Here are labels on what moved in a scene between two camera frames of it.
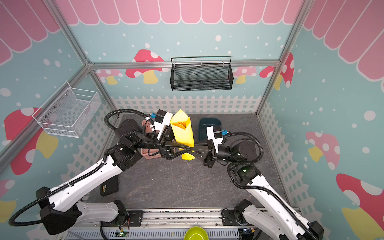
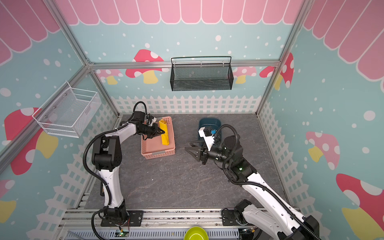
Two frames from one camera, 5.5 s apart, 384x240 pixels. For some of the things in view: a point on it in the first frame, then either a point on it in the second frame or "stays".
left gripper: x=166 y=140 -> x=155 y=132
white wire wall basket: x=70 y=112 stays
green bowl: x=195 y=233 stays
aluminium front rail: x=182 y=218 stays
